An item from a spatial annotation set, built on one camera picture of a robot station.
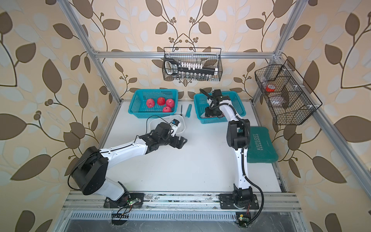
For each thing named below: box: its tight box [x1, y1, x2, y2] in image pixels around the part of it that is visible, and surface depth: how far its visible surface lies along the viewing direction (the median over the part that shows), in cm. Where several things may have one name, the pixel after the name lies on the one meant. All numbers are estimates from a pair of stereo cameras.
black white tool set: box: [163, 58, 218, 75], surface depth 84 cm
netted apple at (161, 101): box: [157, 97, 166, 106], surface depth 118 cm
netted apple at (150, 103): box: [146, 98, 156, 109], surface depth 115 cm
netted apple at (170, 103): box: [166, 98, 175, 109], surface depth 114 cm
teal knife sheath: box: [185, 103, 193, 118], surface depth 118 cm
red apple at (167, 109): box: [162, 106, 172, 113], surface depth 110 cm
